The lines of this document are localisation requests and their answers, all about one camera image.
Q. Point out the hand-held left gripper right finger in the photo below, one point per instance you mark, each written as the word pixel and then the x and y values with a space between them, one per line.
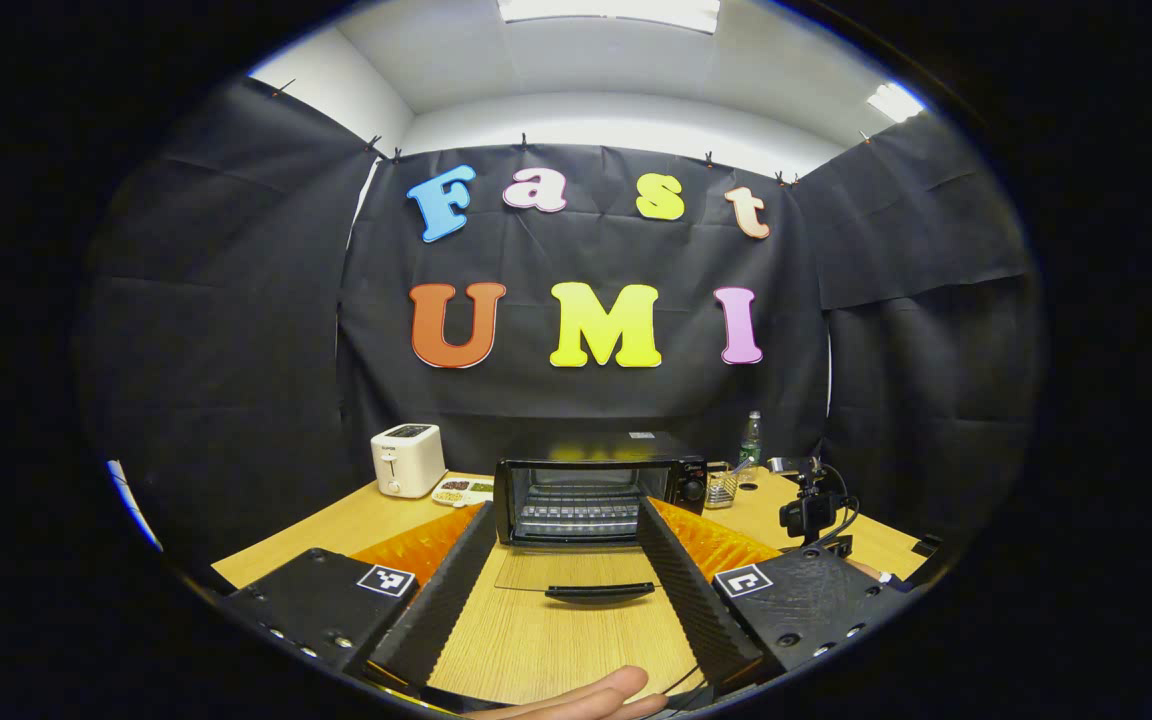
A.
pixel 701 610

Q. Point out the black electric oven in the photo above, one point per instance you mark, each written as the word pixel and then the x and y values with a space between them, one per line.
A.
pixel 686 487

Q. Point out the black camera on stand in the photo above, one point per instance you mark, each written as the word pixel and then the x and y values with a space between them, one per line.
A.
pixel 811 512

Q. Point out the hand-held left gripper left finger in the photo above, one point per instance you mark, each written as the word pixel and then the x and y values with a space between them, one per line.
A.
pixel 451 600

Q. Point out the white snack tray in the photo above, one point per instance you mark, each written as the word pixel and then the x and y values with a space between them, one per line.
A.
pixel 461 492

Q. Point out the clear plastic water bottle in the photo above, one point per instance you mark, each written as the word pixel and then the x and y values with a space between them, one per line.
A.
pixel 751 445

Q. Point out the large ceiling light panel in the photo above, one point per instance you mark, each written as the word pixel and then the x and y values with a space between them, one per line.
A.
pixel 606 10

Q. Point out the black backdrop cloth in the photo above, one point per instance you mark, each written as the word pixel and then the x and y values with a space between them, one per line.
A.
pixel 586 410

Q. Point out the white toaster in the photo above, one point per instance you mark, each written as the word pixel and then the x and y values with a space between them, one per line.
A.
pixel 408 460

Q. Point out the small ceiling light panel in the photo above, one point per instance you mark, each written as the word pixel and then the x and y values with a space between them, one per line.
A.
pixel 894 102

